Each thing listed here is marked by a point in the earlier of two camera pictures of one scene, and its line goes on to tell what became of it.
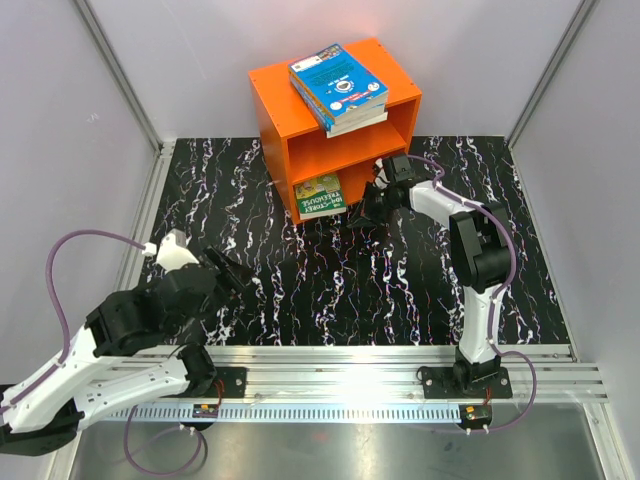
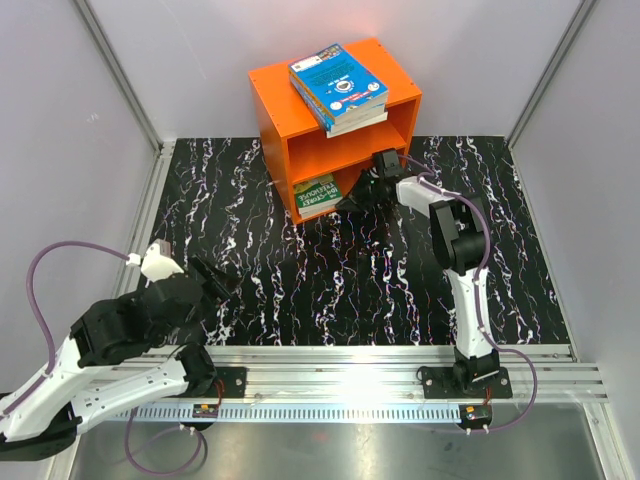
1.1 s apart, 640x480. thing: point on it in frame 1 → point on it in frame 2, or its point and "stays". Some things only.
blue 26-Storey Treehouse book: x=342 y=87 → x=323 y=117
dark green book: x=319 y=197 stays
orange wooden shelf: x=294 y=142 stays
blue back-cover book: x=338 y=84 stays
